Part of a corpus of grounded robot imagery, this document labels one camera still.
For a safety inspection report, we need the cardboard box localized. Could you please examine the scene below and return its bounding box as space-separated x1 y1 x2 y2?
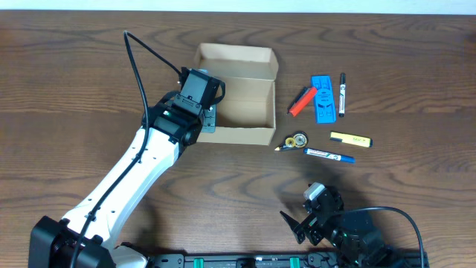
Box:
195 43 279 146

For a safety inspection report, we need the yellow highlighter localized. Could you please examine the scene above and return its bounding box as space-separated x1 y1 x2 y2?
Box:
329 131 373 147

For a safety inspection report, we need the correction tape dispenser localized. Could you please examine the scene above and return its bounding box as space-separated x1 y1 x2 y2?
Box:
274 131 309 151

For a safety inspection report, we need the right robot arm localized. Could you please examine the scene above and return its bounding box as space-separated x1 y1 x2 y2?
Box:
280 182 410 267

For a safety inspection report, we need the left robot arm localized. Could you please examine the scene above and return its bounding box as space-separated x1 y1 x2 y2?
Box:
28 68 225 267

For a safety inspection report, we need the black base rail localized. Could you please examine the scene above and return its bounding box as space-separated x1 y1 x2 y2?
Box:
148 252 431 268

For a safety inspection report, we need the blue whiteboard marker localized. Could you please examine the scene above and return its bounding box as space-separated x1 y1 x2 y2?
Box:
303 147 356 164

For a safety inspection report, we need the blue plastic case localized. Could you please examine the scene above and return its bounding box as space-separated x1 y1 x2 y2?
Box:
311 75 336 124

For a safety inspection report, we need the black whiteboard marker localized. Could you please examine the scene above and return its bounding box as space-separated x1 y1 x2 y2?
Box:
338 73 347 118

